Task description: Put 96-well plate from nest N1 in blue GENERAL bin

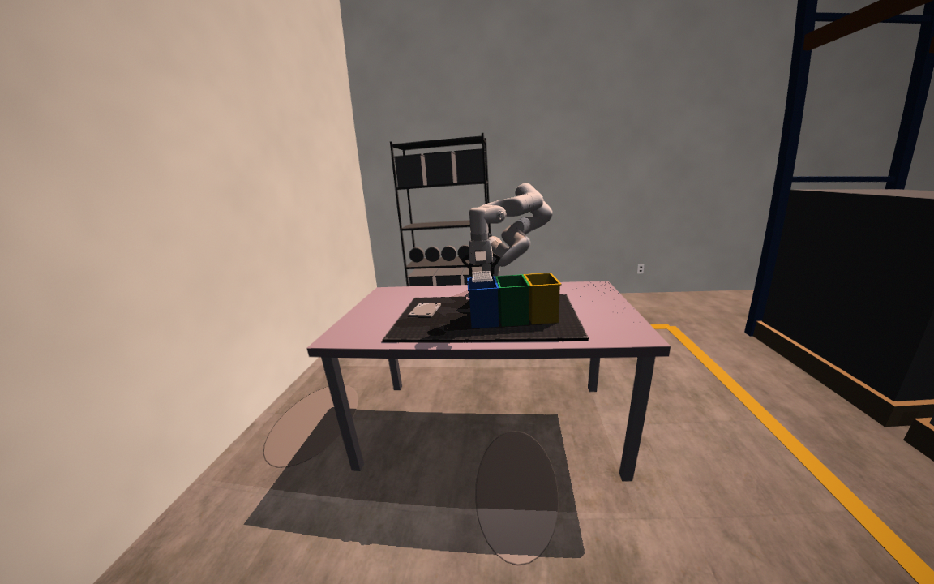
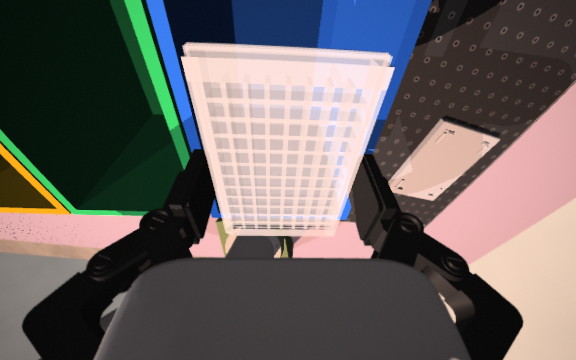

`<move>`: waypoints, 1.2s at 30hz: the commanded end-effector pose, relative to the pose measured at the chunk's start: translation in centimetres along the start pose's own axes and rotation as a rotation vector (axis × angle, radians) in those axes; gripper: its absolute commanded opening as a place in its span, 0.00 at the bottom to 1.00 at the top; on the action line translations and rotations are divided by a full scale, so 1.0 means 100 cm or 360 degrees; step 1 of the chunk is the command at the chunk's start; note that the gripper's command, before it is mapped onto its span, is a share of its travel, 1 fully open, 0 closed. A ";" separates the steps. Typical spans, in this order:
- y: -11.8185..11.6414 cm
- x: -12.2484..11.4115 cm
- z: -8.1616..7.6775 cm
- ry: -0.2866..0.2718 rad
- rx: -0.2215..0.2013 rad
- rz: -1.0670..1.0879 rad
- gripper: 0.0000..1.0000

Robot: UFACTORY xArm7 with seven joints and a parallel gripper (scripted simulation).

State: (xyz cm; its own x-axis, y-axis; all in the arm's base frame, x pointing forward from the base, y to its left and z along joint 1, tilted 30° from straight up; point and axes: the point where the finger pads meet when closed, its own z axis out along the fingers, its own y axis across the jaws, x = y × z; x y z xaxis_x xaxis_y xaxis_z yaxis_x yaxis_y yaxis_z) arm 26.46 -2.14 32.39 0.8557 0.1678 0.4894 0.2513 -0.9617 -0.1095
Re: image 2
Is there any green bin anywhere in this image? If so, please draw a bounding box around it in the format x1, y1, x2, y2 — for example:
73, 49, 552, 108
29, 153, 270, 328
0, 0, 192, 216

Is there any blue open bin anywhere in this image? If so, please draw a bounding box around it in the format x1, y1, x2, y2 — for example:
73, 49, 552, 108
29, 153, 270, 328
146, 0, 432, 154

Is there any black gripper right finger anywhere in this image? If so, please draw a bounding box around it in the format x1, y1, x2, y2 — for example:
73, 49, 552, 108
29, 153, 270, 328
348, 154, 523, 360

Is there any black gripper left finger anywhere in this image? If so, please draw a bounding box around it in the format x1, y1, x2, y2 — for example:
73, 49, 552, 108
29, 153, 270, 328
22, 149, 216, 360

